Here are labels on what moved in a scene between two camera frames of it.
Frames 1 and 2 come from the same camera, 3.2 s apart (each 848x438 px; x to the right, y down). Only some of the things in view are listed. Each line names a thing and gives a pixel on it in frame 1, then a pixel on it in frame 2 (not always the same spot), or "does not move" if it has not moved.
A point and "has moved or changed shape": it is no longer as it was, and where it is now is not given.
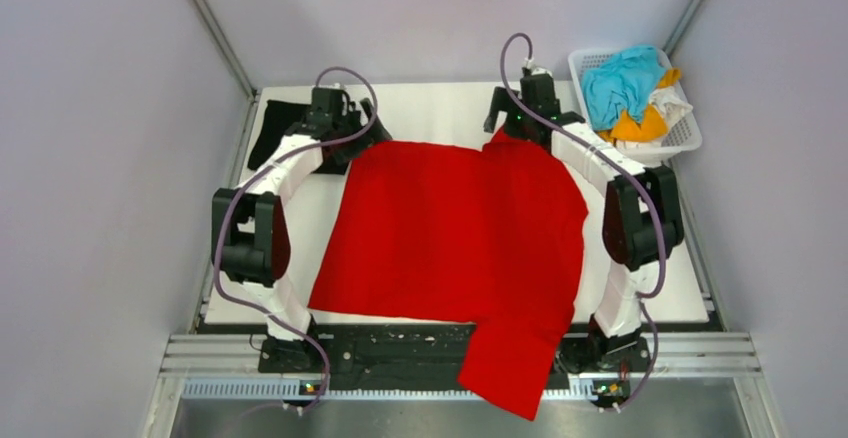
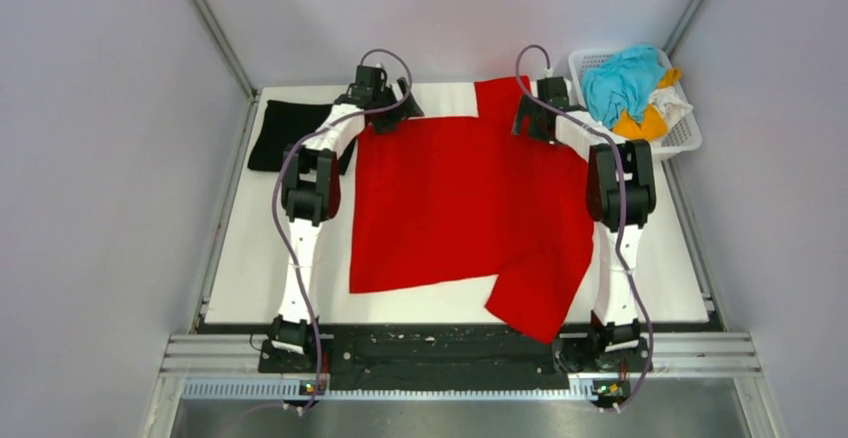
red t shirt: (490, 236) has moved or changed shape
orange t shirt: (653, 126) does not move
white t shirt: (672, 105) does not move
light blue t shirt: (623, 81) does not move
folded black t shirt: (278, 118) does not move
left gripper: (375, 135) -> (405, 111)
